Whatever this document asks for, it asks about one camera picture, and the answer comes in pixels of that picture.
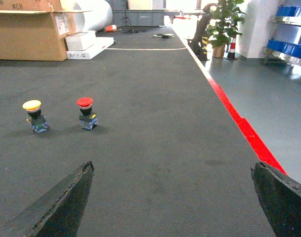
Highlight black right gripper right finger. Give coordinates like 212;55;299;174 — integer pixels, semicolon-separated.
251;161;301;237

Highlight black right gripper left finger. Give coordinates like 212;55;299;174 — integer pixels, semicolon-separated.
0;161;94;237

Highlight steel shelf rack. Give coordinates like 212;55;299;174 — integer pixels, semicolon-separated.
262;0;301;67

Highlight yellow mushroom push button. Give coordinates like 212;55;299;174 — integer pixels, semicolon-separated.
22;100;49;134

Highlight red mushroom push button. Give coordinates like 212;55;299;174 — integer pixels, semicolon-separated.
76;97;98;130

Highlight dark grey table mat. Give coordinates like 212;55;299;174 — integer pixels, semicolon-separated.
0;28;274;237

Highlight red white traffic cone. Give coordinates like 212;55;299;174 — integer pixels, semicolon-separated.
225;35;238;60

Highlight small white box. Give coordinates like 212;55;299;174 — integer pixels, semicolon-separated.
65;31;96;51

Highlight white flat box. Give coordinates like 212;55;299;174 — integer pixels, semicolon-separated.
67;37;115;60

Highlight large cardboard box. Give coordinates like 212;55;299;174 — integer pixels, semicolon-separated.
0;0;87;61

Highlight red white tape roll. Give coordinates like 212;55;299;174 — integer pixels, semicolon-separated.
104;25;117;33

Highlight green potted plant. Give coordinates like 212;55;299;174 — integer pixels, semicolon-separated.
208;0;246;58

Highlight white foam roll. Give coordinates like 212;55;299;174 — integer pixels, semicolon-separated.
73;0;113;33

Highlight grey plastic crate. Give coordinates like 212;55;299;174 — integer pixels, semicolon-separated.
113;10;165;27

